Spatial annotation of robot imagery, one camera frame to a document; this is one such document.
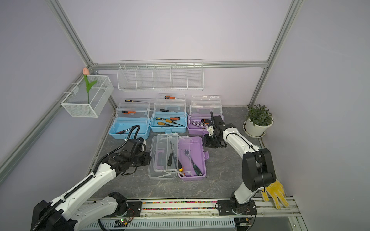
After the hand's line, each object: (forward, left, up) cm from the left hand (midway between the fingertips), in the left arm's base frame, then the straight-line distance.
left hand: (150, 159), depth 80 cm
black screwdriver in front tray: (-1, -12, +3) cm, 12 cm away
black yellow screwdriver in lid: (+48, +18, +1) cm, 51 cm away
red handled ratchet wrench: (+28, +25, -11) cm, 39 cm away
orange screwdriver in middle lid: (+50, -10, +1) cm, 51 cm away
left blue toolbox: (+41, +22, -7) cm, 47 cm away
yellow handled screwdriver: (+32, -5, -10) cm, 34 cm away
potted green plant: (+18, -68, +7) cm, 70 cm away
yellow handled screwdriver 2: (+34, -11, -10) cm, 37 cm away
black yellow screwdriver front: (-5, -16, -1) cm, 17 cm away
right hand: (+8, -32, -2) cm, 34 cm away
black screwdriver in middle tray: (+40, -5, -3) cm, 41 cm away
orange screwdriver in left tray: (+40, +21, -3) cm, 45 cm away
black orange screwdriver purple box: (+31, -37, -9) cm, 49 cm away
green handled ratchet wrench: (-5, -26, -9) cm, 28 cm away
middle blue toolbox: (+37, -10, -5) cm, 38 cm away
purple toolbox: (+10, -5, -3) cm, 12 cm away
